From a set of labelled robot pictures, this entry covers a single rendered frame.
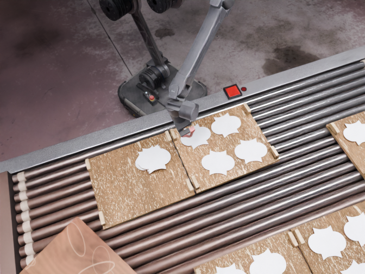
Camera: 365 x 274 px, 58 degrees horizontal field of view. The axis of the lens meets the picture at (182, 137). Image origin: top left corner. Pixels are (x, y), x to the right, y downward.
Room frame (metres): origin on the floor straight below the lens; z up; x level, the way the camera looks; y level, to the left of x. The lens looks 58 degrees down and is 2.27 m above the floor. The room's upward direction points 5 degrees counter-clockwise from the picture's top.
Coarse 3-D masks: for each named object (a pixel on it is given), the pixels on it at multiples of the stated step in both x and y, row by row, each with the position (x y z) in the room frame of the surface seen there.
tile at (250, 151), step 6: (246, 144) 0.75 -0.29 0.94; (252, 144) 0.75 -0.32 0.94; (258, 144) 0.74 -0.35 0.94; (240, 150) 0.72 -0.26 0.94; (246, 150) 0.72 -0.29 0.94; (252, 150) 0.71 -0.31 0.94; (258, 150) 0.71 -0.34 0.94; (264, 150) 0.71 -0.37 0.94; (240, 156) 0.69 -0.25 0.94; (246, 156) 0.69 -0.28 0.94; (252, 156) 0.68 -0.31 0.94; (258, 156) 0.68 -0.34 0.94; (264, 156) 0.68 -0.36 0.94; (246, 162) 0.66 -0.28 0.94
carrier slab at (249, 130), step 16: (224, 112) 0.95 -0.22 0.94; (240, 112) 0.94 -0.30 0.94; (176, 128) 0.88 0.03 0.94; (208, 128) 0.86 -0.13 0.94; (240, 128) 0.84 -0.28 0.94; (256, 128) 0.84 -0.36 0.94; (176, 144) 0.79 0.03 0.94; (224, 144) 0.76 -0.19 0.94; (240, 144) 0.76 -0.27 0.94; (192, 160) 0.69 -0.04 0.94; (240, 160) 0.67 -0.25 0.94; (272, 160) 0.66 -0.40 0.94; (208, 176) 0.61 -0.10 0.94; (224, 176) 0.60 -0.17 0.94; (240, 176) 0.60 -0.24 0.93
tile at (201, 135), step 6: (198, 126) 0.87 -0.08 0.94; (198, 132) 0.84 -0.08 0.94; (204, 132) 0.83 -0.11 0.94; (210, 132) 0.83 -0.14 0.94; (186, 138) 0.81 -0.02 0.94; (192, 138) 0.81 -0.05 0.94; (198, 138) 0.80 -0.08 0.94; (204, 138) 0.80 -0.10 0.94; (186, 144) 0.78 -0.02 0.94; (192, 144) 0.77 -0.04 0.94; (198, 144) 0.77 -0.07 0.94; (204, 144) 0.77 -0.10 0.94
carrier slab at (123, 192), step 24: (144, 144) 0.80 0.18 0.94; (168, 144) 0.79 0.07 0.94; (96, 168) 0.70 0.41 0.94; (120, 168) 0.69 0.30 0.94; (168, 168) 0.67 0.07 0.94; (96, 192) 0.58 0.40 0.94; (120, 192) 0.57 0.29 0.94; (144, 192) 0.56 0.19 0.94; (168, 192) 0.55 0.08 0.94; (192, 192) 0.54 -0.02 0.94; (120, 216) 0.46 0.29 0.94
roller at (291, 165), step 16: (336, 144) 0.72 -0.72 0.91; (304, 160) 0.65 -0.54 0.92; (256, 176) 0.59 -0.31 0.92; (272, 176) 0.59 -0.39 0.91; (208, 192) 0.54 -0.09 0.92; (224, 192) 0.53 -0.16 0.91; (176, 208) 0.48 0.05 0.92; (128, 224) 0.43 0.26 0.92; (144, 224) 0.43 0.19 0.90; (32, 256) 0.33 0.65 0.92
